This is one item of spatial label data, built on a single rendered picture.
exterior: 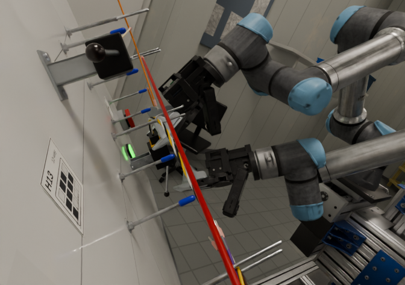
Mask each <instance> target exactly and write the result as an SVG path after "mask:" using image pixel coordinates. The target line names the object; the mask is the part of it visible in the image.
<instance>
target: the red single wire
mask: <svg viewBox="0 0 405 285"><path fill-rule="evenodd" d="M141 59H142V61H143V64H144V66H145V69H146V71H147V74H148V76H149V79H150V81H151V84H152V86H153V89H154V91H155V94H156V96H157V99H158V101H159V104H160V106H161V108H162V111H163V114H164V116H165V119H166V121H167V123H168V126H169V129H170V131H171V134H172V136H173V138H174V141H175V144H176V146H177V149H178V152H179V153H180V156H181V159H182V161H183V164H184V167H185V168H186V171H187V174H188V176H189V179H190V182H191V183H192V186H193V189H194V191H195V194H196V197H197V198H198V201H199V204H200V206H201V209H202V212H203V213H204V216H205V219H206V221H207V224H208V226H209V228H210V231H211V234H212V236H213V239H214V241H215V243H216V247H217V249H218V251H219V254H220V256H221V259H222V262H223V264H224V266H225V269H226V271H227V274H228V277H229V279H230V281H231V284H232V285H241V283H240V281H239V278H238V276H237V273H236V271H235V269H234V266H233V264H232V262H231V260H230V257H229V255H228V252H227V250H226V248H225V246H224V243H223V241H222V239H221V236H220V234H219V231H218V229H217V227H216V225H215V222H214V220H213V218H212V215H211V213H210V210H209V208H208V206H207V204H206V201H205V199H204V197H203V195H202V192H201V190H200V188H199V185H198V183H197V181H196V178H195V176H194V174H193V171H192V169H191V166H190V164H189V162H188V160H187V157H186V155H185V153H184V151H183V148H182V146H181V143H180V141H179V139H178V136H177V134H176V132H175V130H174V127H173V125H172V122H171V120H170V118H169V115H168V113H167V111H166V109H165V106H164V104H163V101H162V99H161V97H160V95H159V92H158V90H157V88H156V86H155V83H154V80H153V78H152V76H151V74H150V71H149V69H148V67H147V65H146V62H145V59H144V57H143V56H142V55H141Z"/></svg>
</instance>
